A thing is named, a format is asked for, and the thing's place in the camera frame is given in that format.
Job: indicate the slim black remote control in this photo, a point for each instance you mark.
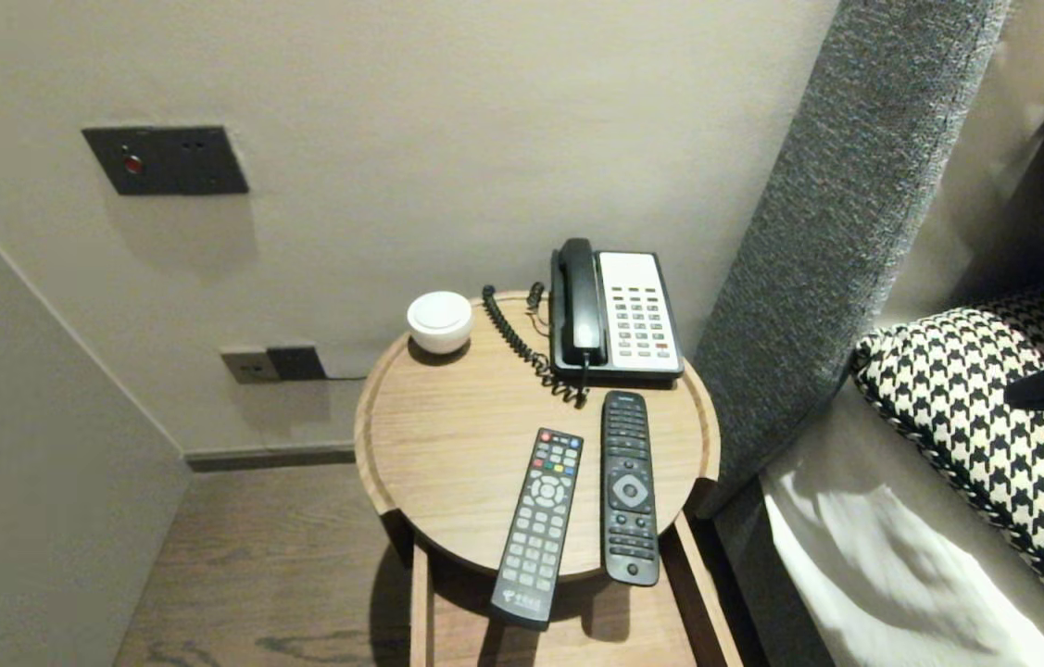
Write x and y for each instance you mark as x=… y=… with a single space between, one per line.
x=628 y=491

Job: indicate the black remote with coloured buttons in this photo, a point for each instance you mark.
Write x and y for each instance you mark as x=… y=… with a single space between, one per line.
x=540 y=528

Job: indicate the houndstooth black and white pillow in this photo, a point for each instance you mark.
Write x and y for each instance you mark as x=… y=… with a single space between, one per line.
x=975 y=435

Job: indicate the beige upholstered headboard panel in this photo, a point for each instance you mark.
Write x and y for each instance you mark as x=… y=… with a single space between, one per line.
x=994 y=139

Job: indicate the white bed sheet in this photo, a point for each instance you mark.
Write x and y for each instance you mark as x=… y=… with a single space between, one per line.
x=855 y=574

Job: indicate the grey upholstered headboard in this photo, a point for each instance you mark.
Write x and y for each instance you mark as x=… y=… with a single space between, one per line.
x=836 y=232

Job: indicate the dark grey bed base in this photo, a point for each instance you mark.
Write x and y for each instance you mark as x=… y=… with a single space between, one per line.
x=753 y=593

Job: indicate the black and white desk telephone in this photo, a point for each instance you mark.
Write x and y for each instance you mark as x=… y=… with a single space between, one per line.
x=639 y=317

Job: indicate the black telephone handset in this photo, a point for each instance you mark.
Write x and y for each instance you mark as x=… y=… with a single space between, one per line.
x=581 y=303

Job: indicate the round wooden nightstand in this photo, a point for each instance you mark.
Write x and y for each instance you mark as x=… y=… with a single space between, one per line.
x=466 y=435

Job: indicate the white round puck device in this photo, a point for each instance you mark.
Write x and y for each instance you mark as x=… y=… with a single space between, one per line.
x=440 y=320

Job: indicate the brown skirting board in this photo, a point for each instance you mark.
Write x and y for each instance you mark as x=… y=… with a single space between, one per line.
x=271 y=457

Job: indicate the grey wall socket plate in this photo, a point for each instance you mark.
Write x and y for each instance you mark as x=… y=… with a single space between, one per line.
x=248 y=366

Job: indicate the dark wall switch panel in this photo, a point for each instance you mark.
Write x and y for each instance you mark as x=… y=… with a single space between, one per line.
x=168 y=161

